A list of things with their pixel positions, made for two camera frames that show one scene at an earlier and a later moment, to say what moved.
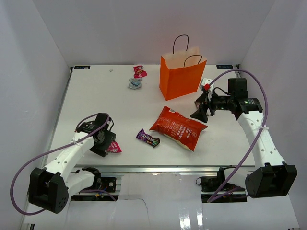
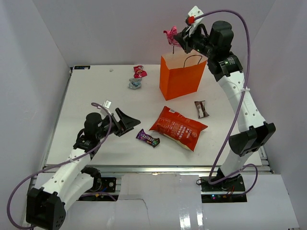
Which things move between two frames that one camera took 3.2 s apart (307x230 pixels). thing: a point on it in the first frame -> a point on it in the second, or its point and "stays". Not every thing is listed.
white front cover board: (168, 201) stays
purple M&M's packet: (148, 138) stays
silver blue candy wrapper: (135, 83) stays
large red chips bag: (186, 132) stays
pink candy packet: (114, 148) -> (170, 34)
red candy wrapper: (138, 72) stays
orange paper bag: (181, 72) stays
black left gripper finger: (103, 153) -> (129, 122)
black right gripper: (201, 113) -> (187, 45)
